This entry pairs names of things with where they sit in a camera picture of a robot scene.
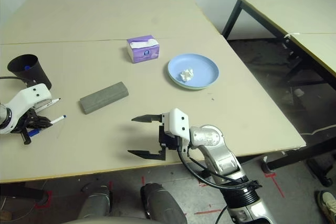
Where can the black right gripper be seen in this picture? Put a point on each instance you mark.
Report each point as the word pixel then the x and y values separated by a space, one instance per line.
pixel 168 140

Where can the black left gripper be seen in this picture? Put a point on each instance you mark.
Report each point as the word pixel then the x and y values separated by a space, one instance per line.
pixel 27 119

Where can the white marker blue cap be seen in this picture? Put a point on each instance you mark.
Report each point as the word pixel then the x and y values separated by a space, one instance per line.
pixel 59 119

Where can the grey glasses case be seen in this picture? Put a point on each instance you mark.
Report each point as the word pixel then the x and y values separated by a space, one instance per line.
pixel 105 98

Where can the white tissue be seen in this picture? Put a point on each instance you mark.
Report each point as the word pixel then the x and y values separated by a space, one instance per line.
pixel 186 75

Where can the blue plastic plate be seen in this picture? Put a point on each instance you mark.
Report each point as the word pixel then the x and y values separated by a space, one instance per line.
pixel 204 66

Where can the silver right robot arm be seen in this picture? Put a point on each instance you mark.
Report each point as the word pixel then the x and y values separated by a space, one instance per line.
pixel 218 150

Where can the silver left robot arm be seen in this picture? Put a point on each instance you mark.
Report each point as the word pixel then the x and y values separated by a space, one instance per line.
pixel 3 115

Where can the white marker black cap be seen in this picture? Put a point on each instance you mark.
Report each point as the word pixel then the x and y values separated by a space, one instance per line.
pixel 53 101

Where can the black plastic cup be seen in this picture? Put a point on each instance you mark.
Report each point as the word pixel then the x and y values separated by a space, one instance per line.
pixel 39 74

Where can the black table foot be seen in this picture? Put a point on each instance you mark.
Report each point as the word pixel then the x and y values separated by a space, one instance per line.
pixel 23 190
pixel 288 159

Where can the grey right robot leg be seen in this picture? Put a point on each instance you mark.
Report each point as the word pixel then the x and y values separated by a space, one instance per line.
pixel 162 203

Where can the grey robot leg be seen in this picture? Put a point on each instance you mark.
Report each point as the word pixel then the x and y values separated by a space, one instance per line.
pixel 97 203
pixel 162 203

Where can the purple tissue box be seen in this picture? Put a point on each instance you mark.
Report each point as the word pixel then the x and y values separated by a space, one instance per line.
pixel 147 53

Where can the grey left robot leg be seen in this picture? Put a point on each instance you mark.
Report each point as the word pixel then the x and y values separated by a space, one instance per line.
pixel 97 203

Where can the grey robot torso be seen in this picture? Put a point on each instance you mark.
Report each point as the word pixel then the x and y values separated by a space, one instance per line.
pixel 105 221

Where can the small white floor object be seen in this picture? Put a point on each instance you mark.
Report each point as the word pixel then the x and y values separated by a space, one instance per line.
pixel 299 93

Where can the white strip on side table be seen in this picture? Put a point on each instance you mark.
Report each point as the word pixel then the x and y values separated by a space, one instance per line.
pixel 291 35

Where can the white bystander sneaker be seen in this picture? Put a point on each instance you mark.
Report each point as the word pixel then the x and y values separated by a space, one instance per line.
pixel 328 203

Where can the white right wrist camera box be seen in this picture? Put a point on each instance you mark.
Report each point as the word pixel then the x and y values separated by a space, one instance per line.
pixel 176 121

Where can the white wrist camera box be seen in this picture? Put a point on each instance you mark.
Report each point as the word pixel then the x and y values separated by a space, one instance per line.
pixel 176 121
pixel 23 98

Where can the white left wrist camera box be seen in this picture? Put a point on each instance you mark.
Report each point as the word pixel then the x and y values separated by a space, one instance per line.
pixel 23 98

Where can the beige side table black frame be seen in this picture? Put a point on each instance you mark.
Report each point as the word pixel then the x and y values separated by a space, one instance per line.
pixel 323 48
pixel 288 11

